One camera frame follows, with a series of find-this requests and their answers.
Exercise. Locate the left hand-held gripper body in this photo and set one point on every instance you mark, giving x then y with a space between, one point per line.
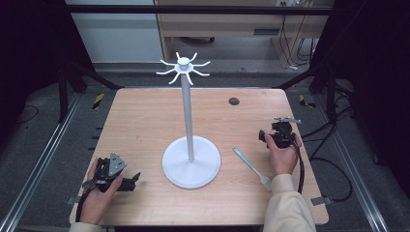
109 170

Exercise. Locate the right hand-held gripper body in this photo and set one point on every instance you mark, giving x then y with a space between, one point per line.
283 133

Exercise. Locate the white hook stand rack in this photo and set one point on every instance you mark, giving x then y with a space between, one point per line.
191 167

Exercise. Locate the person's right hand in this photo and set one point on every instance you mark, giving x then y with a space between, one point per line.
283 159

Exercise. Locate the person's left hand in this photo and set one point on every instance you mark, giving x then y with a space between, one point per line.
96 203

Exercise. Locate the yellow black hazard tape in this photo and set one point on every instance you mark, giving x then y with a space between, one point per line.
98 101
304 101

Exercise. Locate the light wooden desk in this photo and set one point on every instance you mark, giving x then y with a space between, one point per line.
219 25

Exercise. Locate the white cabinet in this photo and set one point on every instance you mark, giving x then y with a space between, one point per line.
119 38

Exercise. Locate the grey table clamp bracket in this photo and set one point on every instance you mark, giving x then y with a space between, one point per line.
321 200
71 200

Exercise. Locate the black metal frame stand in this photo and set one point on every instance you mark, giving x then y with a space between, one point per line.
330 90
63 93

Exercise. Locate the aluminium floor rail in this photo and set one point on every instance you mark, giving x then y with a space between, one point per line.
38 167
351 167

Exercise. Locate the black horizontal frame bar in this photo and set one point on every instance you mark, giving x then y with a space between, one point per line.
193 9

